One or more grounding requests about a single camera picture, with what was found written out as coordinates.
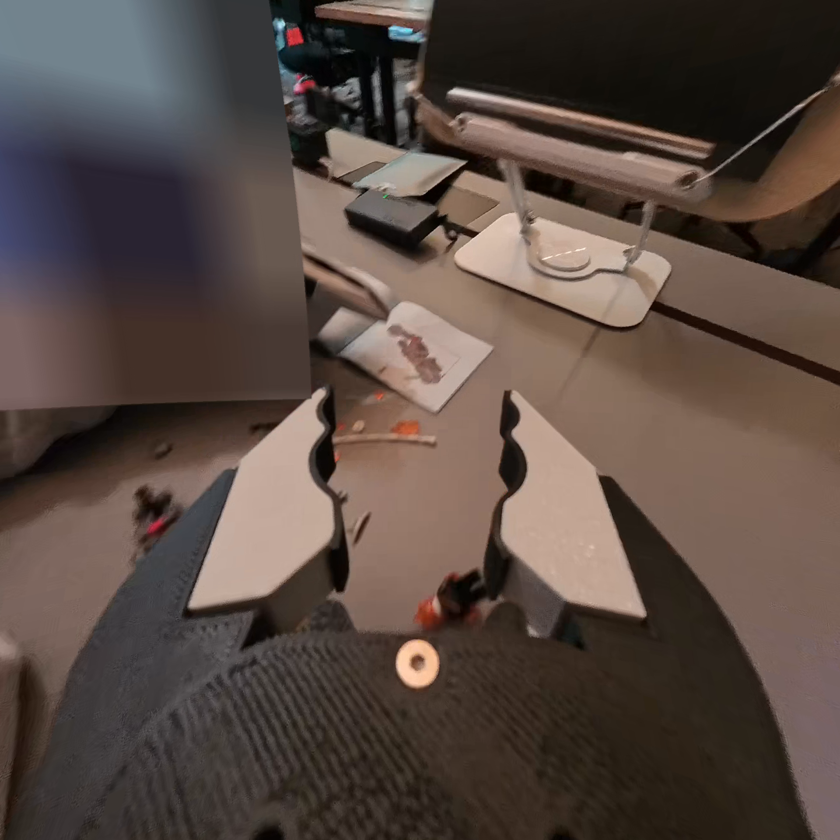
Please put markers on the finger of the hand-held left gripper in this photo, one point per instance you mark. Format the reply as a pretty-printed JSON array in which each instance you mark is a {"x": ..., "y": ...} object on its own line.
[{"x": 354, "y": 285}]

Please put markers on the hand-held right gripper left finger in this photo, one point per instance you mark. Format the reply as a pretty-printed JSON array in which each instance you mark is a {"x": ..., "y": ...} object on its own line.
[{"x": 269, "y": 531}]

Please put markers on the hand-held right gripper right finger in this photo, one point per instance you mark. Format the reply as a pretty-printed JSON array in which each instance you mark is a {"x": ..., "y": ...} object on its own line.
[{"x": 564, "y": 538}]

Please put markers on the grey lego wing piece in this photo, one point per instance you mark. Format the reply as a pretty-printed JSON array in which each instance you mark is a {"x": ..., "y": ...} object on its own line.
[{"x": 359, "y": 527}]

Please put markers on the black lego motorcycle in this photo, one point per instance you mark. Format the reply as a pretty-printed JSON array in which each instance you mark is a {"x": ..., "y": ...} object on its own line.
[{"x": 154, "y": 512}]

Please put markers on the instruction booklet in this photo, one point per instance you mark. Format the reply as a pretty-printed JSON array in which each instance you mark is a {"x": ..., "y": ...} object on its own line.
[{"x": 446, "y": 367}]

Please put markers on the orange lego wedge plates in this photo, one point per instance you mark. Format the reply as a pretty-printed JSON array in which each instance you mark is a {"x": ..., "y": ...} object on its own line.
[{"x": 405, "y": 428}]

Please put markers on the black power bank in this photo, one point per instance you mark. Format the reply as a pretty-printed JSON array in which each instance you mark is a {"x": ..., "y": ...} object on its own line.
[{"x": 390, "y": 216}]

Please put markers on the grey flat pouch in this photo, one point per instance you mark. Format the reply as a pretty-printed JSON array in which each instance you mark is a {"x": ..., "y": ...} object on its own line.
[{"x": 413, "y": 174}]

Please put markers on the orange flame minifigure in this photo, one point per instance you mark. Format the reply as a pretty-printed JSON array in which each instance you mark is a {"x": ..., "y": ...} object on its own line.
[{"x": 453, "y": 597}]

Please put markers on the white laptop stand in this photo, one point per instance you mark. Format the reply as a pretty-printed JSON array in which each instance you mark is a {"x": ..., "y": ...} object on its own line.
[{"x": 571, "y": 275}]

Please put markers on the wooden desk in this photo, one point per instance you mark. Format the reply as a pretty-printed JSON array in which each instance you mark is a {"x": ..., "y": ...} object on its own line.
[{"x": 374, "y": 13}]

